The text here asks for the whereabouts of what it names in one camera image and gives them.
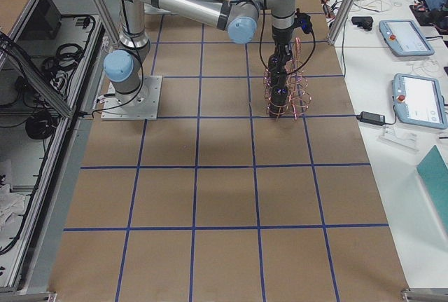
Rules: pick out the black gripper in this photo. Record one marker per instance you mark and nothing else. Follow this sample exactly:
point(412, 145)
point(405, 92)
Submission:
point(280, 39)

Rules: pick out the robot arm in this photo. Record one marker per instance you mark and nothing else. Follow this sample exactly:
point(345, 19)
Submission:
point(237, 17)

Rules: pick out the black power supply on table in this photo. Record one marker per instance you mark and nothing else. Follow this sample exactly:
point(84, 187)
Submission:
point(371, 118)

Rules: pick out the far teach pendant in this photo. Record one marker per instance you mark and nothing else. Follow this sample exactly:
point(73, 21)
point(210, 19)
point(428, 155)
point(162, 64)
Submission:
point(404, 38)

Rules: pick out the teach pendant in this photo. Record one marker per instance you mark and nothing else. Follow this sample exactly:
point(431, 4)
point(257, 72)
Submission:
point(418, 101)
point(404, 38)

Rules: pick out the near teach pendant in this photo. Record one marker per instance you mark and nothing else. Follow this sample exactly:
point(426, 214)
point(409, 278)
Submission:
point(418, 101)

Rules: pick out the copper wire bottle basket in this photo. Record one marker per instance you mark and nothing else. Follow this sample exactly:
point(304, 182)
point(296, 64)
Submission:
point(299, 99)

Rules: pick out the aluminium frame post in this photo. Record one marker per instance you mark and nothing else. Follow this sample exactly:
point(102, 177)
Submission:
point(339, 20)

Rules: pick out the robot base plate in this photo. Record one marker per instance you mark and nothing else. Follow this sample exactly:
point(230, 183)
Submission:
point(144, 106)

